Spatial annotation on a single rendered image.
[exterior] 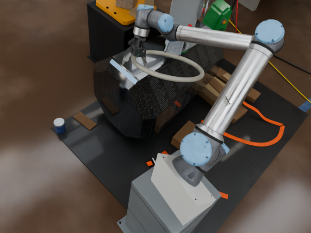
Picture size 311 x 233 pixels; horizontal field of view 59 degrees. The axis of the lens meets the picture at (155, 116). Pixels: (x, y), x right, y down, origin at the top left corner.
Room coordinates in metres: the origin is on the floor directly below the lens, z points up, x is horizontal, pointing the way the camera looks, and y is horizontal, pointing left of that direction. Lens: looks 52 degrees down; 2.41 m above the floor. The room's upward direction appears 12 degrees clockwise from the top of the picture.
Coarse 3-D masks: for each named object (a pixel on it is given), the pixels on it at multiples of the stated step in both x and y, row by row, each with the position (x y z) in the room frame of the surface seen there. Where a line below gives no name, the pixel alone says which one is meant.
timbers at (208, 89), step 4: (220, 80) 2.50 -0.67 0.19; (208, 84) 2.39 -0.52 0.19; (224, 84) 2.45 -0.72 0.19; (204, 88) 2.34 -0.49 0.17; (208, 88) 2.32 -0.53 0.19; (212, 88) 2.34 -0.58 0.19; (204, 92) 2.32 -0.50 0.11; (208, 92) 2.29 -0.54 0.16; (212, 92) 2.27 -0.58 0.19; (216, 92) 2.28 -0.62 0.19; (208, 96) 2.28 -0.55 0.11; (212, 96) 2.26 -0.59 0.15; (216, 96) 2.23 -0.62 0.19
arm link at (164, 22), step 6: (150, 12) 1.35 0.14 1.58; (156, 12) 1.35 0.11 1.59; (162, 12) 1.36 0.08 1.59; (150, 18) 1.32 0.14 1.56; (156, 18) 1.31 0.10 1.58; (162, 18) 1.30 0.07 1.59; (168, 18) 1.31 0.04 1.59; (150, 24) 1.32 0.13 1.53; (156, 24) 1.30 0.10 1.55; (162, 24) 1.28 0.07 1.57; (168, 24) 1.31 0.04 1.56; (162, 30) 1.28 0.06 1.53; (168, 30) 1.31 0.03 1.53
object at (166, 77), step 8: (168, 56) 1.60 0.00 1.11; (176, 56) 1.59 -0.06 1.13; (136, 64) 1.26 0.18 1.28; (192, 64) 1.52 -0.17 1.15; (144, 72) 1.21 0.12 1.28; (152, 72) 1.19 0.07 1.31; (200, 72) 1.38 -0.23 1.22; (176, 80) 1.18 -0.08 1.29; (184, 80) 1.20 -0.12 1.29; (192, 80) 1.22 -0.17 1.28
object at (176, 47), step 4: (168, 44) 1.75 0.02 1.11; (172, 44) 1.76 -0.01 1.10; (176, 44) 1.77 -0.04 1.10; (180, 44) 1.78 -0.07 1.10; (168, 48) 1.70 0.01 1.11; (172, 48) 1.71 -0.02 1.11; (176, 48) 1.72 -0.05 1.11; (180, 48) 1.73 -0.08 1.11; (168, 52) 1.65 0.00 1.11; (172, 52) 1.66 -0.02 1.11; (176, 52) 1.67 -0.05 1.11; (180, 52) 1.62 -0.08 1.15
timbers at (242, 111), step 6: (222, 72) 2.78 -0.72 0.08; (222, 78) 2.67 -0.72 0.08; (252, 90) 2.57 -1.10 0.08; (204, 96) 2.31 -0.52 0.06; (252, 96) 2.47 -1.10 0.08; (258, 96) 2.51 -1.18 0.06; (210, 102) 2.25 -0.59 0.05; (252, 102) 2.42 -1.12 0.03; (240, 108) 2.22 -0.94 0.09; (240, 114) 2.12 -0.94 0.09; (234, 120) 2.03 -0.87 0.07
